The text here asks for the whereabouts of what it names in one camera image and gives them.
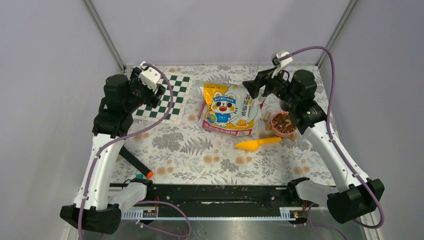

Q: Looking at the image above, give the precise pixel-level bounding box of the green white chessboard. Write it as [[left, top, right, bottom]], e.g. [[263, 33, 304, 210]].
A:
[[132, 72, 194, 125]]

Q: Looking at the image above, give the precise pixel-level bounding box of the pink bowl with kibble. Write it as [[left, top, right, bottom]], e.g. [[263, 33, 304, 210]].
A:
[[270, 111, 297, 138]]

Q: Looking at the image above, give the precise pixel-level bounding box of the wooden block near bowl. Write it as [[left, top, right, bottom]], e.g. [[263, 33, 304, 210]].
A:
[[289, 133, 298, 142]]

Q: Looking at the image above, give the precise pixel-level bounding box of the floral tablecloth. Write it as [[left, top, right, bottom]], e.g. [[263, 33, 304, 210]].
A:
[[124, 65, 335, 186]]

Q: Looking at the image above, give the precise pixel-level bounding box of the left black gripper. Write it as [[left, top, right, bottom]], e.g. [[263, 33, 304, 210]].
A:
[[125, 67, 165, 113]]

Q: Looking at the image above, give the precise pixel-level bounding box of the cat food bag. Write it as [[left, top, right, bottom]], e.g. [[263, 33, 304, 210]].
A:
[[196, 81, 266, 137]]

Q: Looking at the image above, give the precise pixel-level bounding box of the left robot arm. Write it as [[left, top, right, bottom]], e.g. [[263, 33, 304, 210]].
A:
[[60, 63, 172, 239]]

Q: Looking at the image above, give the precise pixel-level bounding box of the yellow plastic scoop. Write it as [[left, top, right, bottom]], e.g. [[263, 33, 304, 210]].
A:
[[234, 137, 282, 152]]

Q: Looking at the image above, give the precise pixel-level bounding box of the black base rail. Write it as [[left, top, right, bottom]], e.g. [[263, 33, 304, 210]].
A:
[[109, 183, 319, 220]]

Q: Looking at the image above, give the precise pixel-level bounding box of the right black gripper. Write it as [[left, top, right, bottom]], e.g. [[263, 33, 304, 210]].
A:
[[242, 65, 299, 108]]

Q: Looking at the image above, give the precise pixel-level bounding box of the black marker orange cap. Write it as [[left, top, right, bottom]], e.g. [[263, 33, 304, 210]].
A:
[[119, 146, 154, 179]]

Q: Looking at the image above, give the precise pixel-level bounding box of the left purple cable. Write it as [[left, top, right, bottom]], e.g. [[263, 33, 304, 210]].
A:
[[76, 63, 175, 240]]

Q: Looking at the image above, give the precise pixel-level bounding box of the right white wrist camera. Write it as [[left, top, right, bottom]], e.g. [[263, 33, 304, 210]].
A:
[[271, 49, 293, 78]]

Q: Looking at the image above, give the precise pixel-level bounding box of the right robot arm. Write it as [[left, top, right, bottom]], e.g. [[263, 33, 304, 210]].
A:
[[242, 68, 385, 227]]

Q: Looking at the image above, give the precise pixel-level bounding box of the wooden cork cylinder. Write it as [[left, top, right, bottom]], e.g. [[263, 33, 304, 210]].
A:
[[262, 111, 271, 122]]

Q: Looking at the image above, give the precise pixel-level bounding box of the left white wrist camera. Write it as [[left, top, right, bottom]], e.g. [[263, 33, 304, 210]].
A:
[[137, 61, 162, 92]]

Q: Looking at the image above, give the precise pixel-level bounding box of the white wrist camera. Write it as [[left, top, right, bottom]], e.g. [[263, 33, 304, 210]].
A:
[[137, 61, 162, 92], [271, 49, 293, 78]]

